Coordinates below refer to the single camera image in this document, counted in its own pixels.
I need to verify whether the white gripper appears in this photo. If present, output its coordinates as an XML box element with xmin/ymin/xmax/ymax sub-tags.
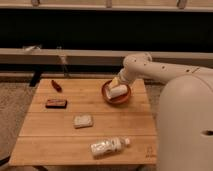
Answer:
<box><xmin>106</xmin><ymin>77</ymin><xmax>128</xmax><ymax>99</ymax></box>

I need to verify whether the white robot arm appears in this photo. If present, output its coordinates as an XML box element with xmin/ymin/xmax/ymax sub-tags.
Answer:
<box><xmin>110</xmin><ymin>53</ymin><xmax>213</xmax><ymax>171</ymax></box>

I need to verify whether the white sponge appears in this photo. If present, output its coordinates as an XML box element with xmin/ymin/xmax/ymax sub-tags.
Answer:
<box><xmin>74</xmin><ymin>115</ymin><xmax>93</xmax><ymax>129</ymax></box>

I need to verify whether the orange bowl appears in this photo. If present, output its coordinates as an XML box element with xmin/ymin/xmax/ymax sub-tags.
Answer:
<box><xmin>101</xmin><ymin>80</ymin><xmax>131</xmax><ymax>105</ymax></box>

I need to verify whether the wooden table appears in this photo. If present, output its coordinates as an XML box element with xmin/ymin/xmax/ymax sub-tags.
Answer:
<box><xmin>9</xmin><ymin>79</ymin><xmax>157</xmax><ymax>166</ymax></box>

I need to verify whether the clear plastic bottle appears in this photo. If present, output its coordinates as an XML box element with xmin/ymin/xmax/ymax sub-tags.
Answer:
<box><xmin>90</xmin><ymin>137</ymin><xmax>130</xmax><ymax>158</ymax></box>

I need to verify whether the red chili pepper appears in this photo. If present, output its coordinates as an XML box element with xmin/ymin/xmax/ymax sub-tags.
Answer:
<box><xmin>51</xmin><ymin>80</ymin><xmax>62</xmax><ymax>93</ymax></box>

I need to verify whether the grey horizontal rail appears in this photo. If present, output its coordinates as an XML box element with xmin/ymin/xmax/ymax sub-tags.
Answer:
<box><xmin>0</xmin><ymin>48</ymin><xmax>213</xmax><ymax>67</ymax></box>

